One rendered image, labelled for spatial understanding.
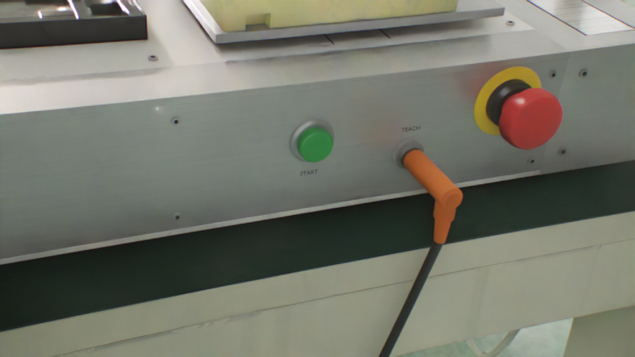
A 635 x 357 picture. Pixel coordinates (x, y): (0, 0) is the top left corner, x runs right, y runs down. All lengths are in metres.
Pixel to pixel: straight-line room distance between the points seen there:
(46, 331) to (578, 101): 0.38
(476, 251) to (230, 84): 0.20
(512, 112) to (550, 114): 0.02
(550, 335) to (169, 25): 1.26
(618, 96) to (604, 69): 0.03
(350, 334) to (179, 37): 0.22
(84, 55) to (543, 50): 0.29
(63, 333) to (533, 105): 0.31
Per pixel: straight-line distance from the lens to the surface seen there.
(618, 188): 0.68
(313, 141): 0.53
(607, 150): 0.68
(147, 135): 0.51
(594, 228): 0.65
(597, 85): 0.64
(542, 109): 0.57
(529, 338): 1.71
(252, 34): 0.55
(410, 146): 0.57
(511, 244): 0.61
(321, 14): 0.56
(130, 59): 0.54
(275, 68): 0.54
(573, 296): 0.68
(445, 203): 0.54
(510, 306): 0.65
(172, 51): 0.56
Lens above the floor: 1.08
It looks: 31 degrees down
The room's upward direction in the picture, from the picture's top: 4 degrees clockwise
